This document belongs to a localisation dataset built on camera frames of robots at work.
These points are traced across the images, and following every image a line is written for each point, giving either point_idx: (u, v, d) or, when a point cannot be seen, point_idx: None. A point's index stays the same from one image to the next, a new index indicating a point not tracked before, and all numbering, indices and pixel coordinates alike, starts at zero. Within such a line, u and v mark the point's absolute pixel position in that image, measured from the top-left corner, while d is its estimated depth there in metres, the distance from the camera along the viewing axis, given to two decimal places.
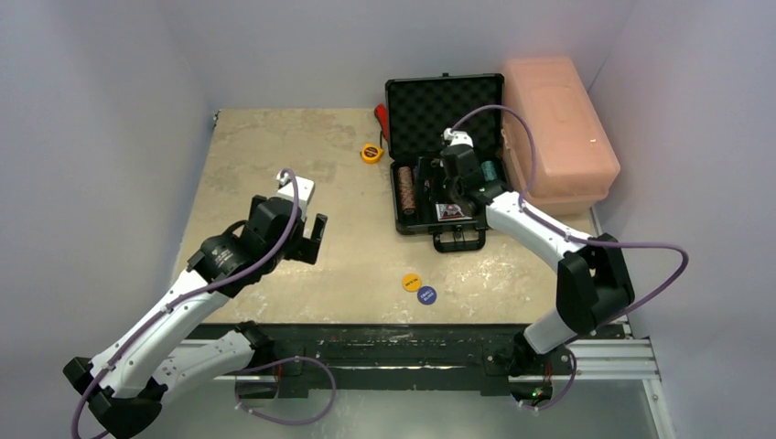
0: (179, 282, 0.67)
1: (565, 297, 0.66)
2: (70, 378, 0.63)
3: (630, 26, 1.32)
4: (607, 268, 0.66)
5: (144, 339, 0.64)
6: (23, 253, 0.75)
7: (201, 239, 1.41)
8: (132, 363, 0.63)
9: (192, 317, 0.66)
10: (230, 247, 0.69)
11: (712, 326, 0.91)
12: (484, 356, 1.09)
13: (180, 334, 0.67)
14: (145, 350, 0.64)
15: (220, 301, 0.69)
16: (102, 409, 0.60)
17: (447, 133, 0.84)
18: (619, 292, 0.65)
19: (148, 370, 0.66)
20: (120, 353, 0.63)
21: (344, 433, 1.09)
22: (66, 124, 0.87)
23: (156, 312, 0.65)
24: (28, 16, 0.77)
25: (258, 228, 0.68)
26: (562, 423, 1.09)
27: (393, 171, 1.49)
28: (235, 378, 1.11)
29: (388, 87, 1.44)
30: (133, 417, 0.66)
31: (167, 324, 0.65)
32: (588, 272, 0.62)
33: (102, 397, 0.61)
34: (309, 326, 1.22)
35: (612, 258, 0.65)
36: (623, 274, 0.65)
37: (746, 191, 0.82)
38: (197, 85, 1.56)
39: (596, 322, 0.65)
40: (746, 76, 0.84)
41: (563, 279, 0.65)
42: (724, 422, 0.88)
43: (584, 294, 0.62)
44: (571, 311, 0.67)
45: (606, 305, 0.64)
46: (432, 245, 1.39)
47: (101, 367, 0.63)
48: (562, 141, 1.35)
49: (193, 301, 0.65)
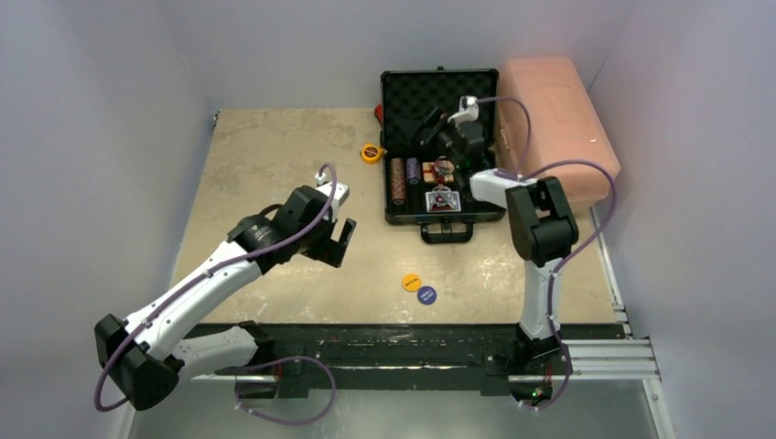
0: (219, 252, 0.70)
1: (514, 226, 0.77)
2: (104, 331, 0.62)
3: (630, 26, 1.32)
4: (550, 202, 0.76)
5: (182, 300, 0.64)
6: (21, 251, 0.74)
7: (201, 239, 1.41)
8: (168, 322, 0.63)
9: (228, 285, 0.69)
10: (265, 223, 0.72)
11: (712, 326, 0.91)
12: (484, 356, 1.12)
13: (213, 301, 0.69)
14: (183, 310, 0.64)
15: (253, 273, 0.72)
16: (137, 362, 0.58)
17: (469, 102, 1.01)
18: (561, 223, 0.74)
19: (177, 335, 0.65)
20: (157, 311, 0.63)
21: (344, 432, 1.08)
22: (64, 123, 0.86)
23: (195, 275, 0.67)
24: (27, 15, 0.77)
25: (293, 211, 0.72)
26: (562, 424, 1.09)
27: (384, 161, 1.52)
28: (236, 378, 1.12)
29: (384, 77, 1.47)
30: (155, 384, 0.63)
31: (206, 287, 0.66)
32: (523, 196, 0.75)
33: (138, 350, 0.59)
34: (309, 326, 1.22)
35: (554, 190, 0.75)
36: (564, 208, 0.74)
37: (748, 190, 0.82)
38: (196, 85, 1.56)
39: (539, 248, 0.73)
40: (747, 75, 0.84)
41: (511, 208, 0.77)
42: (725, 422, 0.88)
43: (522, 214, 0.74)
44: (519, 240, 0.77)
45: (545, 232, 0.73)
46: (419, 236, 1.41)
47: (137, 324, 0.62)
48: (563, 141, 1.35)
49: (233, 267, 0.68)
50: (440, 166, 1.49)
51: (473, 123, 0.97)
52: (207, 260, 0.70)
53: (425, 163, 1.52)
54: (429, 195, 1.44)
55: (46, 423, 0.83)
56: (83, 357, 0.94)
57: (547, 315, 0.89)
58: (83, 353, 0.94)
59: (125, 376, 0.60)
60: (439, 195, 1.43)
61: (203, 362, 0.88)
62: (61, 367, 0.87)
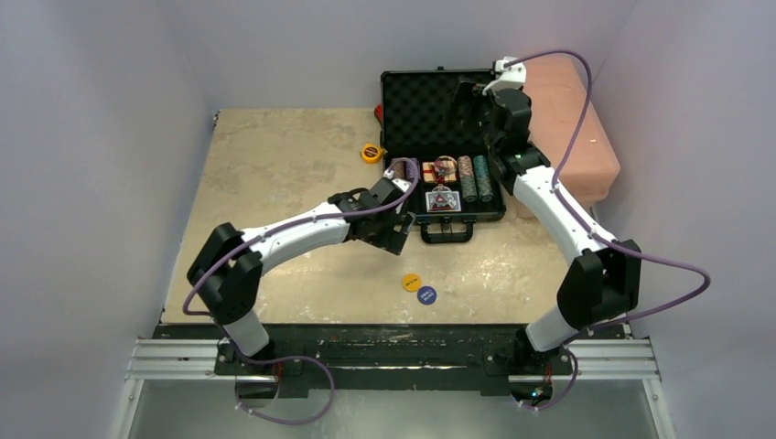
0: (319, 208, 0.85)
1: (570, 288, 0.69)
2: (222, 235, 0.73)
3: (630, 26, 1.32)
4: (620, 273, 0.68)
5: (290, 230, 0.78)
6: (20, 251, 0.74)
7: (201, 240, 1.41)
8: (278, 243, 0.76)
9: (322, 235, 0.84)
10: (355, 199, 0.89)
11: (712, 326, 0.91)
12: (484, 356, 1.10)
13: (307, 241, 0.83)
14: (288, 239, 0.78)
15: (339, 235, 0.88)
16: (247, 266, 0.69)
17: (501, 67, 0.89)
18: (623, 298, 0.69)
19: (275, 259, 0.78)
20: (272, 231, 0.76)
21: (344, 432, 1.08)
22: (64, 123, 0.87)
23: (303, 217, 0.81)
24: (28, 16, 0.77)
25: (378, 195, 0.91)
26: (562, 424, 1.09)
27: (384, 161, 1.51)
28: (235, 378, 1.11)
29: (383, 77, 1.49)
30: (241, 299, 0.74)
31: (309, 229, 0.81)
32: (601, 273, 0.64)
33: (250, 257, 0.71)
34: (310, 326, 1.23)
35: (630, 267, 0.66)
36: (632, 283, 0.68)
37: (749, 190, 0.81)
38: (196, 85, 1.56)
39: (592, 319, 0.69)
40: (747, 74, 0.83)
41: (572, 272, 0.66)
42: (725, 423, 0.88)
43: (591, 291, 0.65)
44: (571, 303, 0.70)
45: (608, 306, 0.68)
46: (419, 237, 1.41)
47: (254, 235, 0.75)
48: (562, 141, 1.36)
49: (334, 222, 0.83)
50: (440, 166, 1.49)
51: (517, 92, 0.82)
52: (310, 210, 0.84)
53: (425, 163, 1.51)
54: (429, 195, 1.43)
55: (47, 424, 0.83)
56: (83, 358, 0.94)
57: (561, 341, 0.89)
58: (84, 353, 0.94)
59: (227, 280, 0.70)
60: (440, 195, 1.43)
61: (242, 329, 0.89)
62: (61, 368, 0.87)
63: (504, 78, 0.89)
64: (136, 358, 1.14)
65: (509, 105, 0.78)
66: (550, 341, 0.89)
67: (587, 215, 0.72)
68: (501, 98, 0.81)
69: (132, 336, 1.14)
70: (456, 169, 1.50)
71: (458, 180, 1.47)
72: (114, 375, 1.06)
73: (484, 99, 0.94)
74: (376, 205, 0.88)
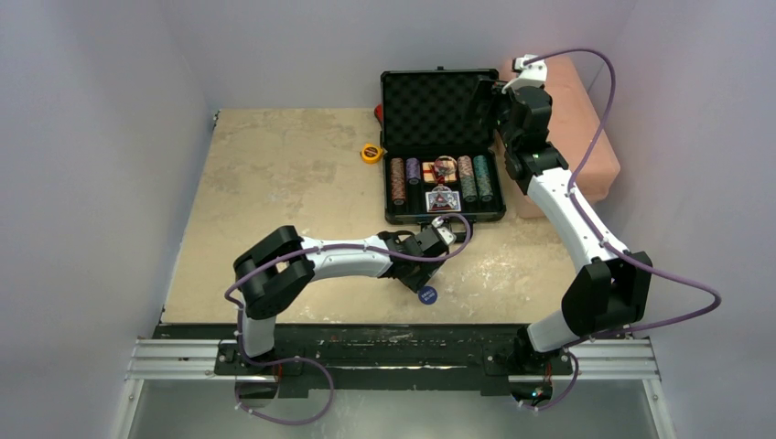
0: (369, 237, 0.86)
1: (577, 295, 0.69)
2: (284, 236, 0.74)
3: (631, 26, 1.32)
4: (629, 283, 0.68)
5: (342, 251, 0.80)
6: (20, 251, 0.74)
7: (200, 240, 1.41)
8: (330, 260, 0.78)
9: (366, 263, 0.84)
10: (400, 241, 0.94)
11: (711, 326, 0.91)
12: (484, 356, 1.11)
13: (353, 266, 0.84)
14: (339, 259, 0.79)
15: (379, 270, 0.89)
16: (299, 271, 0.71)
17: (521, 65, 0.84)
18: (630, 310, 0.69)
19: (322, 274, 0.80)
20: (327, 248, 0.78)
21: (344, 432, 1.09)
22: (65, 123, 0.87)
23: (353, 244, 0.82)
24: (29, 15, 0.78)
25: (421, 241, 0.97)
26: (561, 424, 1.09)
27: (384, 161, 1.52)
28: (235, 378, 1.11)
29: (383, 78, 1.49)
30: (276, 303, 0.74)
31: (359, 256, 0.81)
32: (608, 283, 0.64)
33: (303, 262, 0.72)
34: (309, 326, 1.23)
35: (639, 280, 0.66)
36: (641, 296, 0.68)
37: (749, 189, 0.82)
38: (196, 85, 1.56)
39: (595, 327, 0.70)
40: (746, 75, 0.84)
41: (579, 279, 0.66)
42: (725, 423, 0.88)
43: (595, 299, 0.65)
44: (575, 309, 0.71)
45: (612, 316, 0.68)
46: None
47: (313, 245, 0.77)
48: (563, 141, 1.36)
49: (381, 255, 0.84)
50: (440, 166, 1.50)
51: (536, 91, 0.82)
52: (361, 238, 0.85)
53: (425, 163, 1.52)
54: (429, 196, 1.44)
55: (47, 423, 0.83)
56: (83, 357, 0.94)
57: (563, 343, 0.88)
58: (84, 352, 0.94)
59: (272, 281, 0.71)
60: (439, 195, 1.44)
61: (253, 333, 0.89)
62: (63, 367, 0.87)
63: (523, 75, 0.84)
64: (136, 358, 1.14)
65: (530, 103, 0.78)
66: (551, 341, 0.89)
67: (600, 221, 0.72)
68: (520, 96, 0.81)
69: (132, 336, 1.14)
70: (456, 169, 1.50)
71: (458, 180, 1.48)
72: (114, 375, 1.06)
73: (504, 97, 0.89)
74: (419, 251, 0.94)
